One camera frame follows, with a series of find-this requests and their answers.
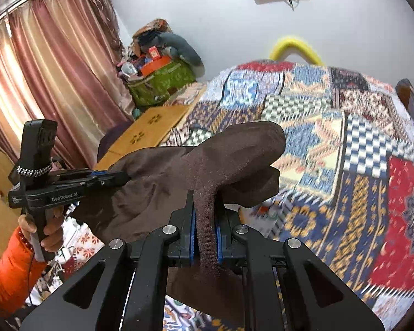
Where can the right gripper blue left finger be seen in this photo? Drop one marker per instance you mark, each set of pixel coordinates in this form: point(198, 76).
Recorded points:
point(182, 249)

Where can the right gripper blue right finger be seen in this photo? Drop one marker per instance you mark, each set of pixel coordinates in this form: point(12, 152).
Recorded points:
point(225, 220)

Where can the brown cloth garment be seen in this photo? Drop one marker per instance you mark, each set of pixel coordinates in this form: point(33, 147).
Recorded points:
point(237, 164)

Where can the orange sleeve left forearm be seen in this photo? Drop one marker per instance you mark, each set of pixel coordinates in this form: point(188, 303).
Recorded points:
point(19, 272)

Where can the grey clothes on chair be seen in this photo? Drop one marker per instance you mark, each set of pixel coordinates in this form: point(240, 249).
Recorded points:
point(405, 92)

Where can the left hand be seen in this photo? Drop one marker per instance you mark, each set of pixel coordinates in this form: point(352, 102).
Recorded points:
point(53, 231)

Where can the dark maroon folded cloth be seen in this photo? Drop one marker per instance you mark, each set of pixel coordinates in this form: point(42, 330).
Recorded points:
point(110, 138)

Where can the wooden lap desk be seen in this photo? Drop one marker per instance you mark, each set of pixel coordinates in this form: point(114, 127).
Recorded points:
point(148, 131)

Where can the pink striped curtain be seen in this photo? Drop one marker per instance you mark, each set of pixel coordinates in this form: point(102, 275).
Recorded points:
point(58, 61)

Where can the colourful patchwork bedspread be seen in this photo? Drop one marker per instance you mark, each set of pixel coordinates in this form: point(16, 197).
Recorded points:
point(346, 176)

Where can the green fabric storage bag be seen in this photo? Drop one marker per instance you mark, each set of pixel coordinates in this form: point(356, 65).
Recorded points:
point(157, 87)

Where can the orange box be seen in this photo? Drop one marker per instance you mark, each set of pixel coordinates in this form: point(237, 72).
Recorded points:
point(155, 62)

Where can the yellow curved foam tube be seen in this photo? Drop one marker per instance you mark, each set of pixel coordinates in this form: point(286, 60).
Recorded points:
point(284, 46)

